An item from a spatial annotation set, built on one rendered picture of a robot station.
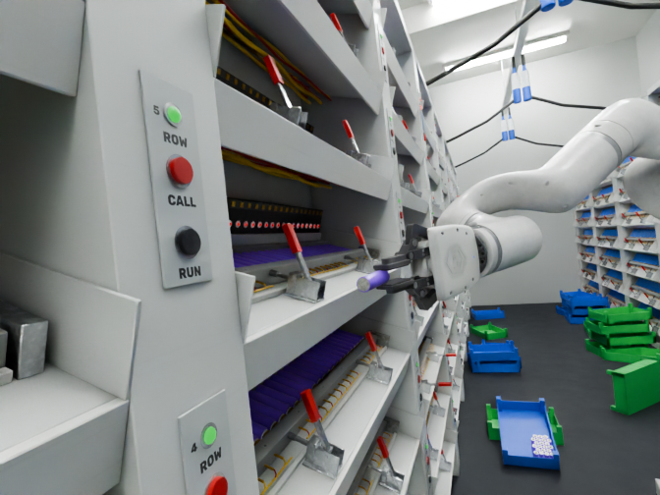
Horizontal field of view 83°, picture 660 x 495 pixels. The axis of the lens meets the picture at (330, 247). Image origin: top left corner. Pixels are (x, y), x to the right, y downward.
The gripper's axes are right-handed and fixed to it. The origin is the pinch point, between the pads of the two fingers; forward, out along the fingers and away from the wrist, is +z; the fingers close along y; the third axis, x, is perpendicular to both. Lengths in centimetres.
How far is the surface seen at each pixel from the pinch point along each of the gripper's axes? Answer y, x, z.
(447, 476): 84, 51, -58
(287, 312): 0.1, -3.5, 17.7
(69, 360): -2.7, -12.1, 34.5
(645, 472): 102, 17, -126
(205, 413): 2.5, -12.6, 28.5
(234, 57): -39.6, 26.3, 5.0
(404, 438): 41, 25, -19
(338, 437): 19.7, 4.7, 9.5
